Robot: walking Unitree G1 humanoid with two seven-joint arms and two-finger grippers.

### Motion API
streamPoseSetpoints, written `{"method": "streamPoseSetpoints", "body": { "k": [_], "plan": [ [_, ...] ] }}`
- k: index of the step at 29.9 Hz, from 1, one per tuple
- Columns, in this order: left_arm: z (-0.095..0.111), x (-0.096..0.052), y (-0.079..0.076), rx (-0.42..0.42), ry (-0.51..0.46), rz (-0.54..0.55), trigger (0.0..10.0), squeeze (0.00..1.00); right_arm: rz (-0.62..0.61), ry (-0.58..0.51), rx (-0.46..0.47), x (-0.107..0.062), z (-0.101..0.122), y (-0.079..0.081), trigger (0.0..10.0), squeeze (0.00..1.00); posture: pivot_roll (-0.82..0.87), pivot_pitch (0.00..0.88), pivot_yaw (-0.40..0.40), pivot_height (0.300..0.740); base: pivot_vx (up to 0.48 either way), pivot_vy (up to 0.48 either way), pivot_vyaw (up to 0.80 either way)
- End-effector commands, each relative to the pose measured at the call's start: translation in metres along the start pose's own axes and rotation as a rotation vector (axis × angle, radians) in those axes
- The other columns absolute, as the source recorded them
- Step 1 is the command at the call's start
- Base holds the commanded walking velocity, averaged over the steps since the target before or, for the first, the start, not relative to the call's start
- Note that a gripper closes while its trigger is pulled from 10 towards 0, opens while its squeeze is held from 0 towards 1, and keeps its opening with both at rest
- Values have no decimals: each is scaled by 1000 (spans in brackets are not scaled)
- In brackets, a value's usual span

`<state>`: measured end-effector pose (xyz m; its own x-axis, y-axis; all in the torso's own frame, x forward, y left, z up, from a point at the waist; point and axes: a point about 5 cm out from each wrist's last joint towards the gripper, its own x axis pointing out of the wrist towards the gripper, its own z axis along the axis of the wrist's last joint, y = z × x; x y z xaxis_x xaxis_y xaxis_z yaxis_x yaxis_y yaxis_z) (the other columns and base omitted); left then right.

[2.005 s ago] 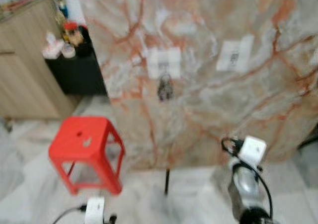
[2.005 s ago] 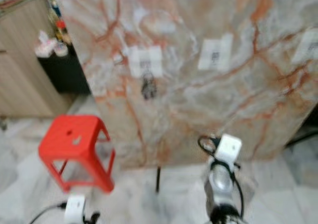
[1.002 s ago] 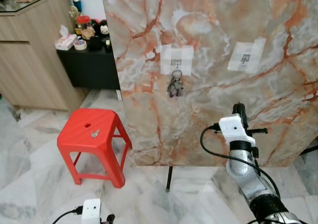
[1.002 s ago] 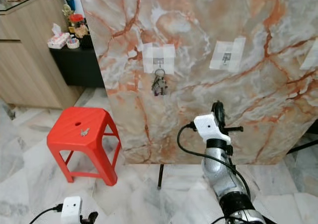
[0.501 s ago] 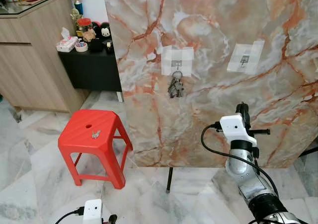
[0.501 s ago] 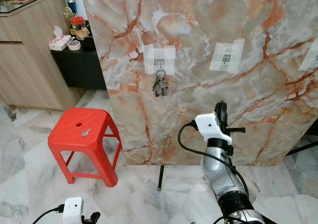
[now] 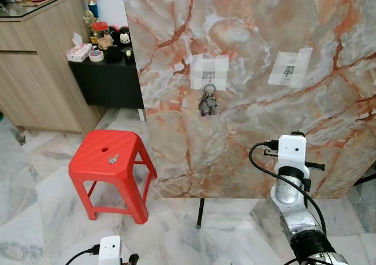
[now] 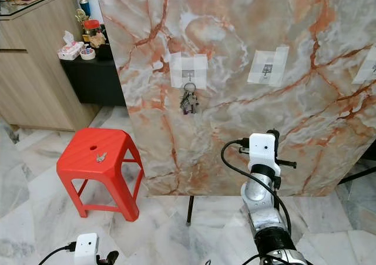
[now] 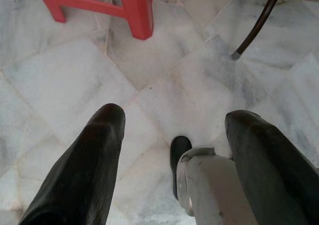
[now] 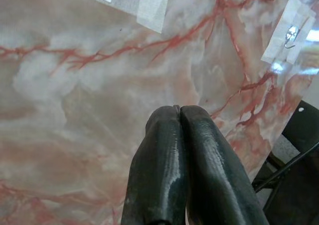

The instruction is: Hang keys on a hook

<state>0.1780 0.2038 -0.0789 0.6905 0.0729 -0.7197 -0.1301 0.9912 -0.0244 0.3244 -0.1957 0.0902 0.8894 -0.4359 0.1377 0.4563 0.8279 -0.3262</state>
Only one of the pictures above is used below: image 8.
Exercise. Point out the dark metal table leg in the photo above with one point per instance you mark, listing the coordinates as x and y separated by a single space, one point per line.
358 174
190 211

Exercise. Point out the red plastic stool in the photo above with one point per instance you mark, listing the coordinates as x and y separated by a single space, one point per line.
97 171

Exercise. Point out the black side table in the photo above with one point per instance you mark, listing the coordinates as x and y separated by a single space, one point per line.
94 80

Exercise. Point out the jar with red lid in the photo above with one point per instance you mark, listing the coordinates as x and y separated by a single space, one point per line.
91 30

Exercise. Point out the tissue box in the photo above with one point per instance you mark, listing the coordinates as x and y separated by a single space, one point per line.
70 49

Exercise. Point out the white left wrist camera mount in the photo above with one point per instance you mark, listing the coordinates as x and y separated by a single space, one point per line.
87 247

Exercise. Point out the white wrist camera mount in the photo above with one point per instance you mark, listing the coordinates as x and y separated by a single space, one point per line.
263 150
87 247

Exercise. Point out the white tape roll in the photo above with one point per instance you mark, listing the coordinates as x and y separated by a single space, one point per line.
87 54

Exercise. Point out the clear tape patch with hook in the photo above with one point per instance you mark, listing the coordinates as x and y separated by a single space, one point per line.
365 66
189 70
268 67

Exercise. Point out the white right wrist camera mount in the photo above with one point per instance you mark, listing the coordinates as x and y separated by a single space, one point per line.
263 150

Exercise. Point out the light wooden cabinet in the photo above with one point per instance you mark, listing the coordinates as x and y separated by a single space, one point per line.
35 65

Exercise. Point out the small silver key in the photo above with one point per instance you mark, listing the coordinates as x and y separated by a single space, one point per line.
101 157

